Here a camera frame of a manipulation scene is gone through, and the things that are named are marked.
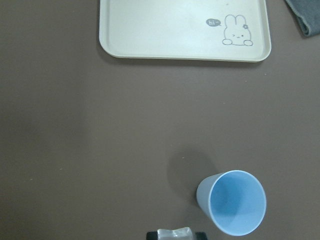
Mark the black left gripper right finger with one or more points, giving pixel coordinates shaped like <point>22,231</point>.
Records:
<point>201,236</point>

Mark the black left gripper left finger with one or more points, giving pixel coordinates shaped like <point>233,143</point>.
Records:
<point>151,235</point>

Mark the light blue plastic cup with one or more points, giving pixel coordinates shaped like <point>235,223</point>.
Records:
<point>235,201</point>

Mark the cream rabbit tray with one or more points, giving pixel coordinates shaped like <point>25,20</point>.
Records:
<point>209,30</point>

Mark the grey folded cloth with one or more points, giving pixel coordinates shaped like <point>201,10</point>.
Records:
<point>307,13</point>

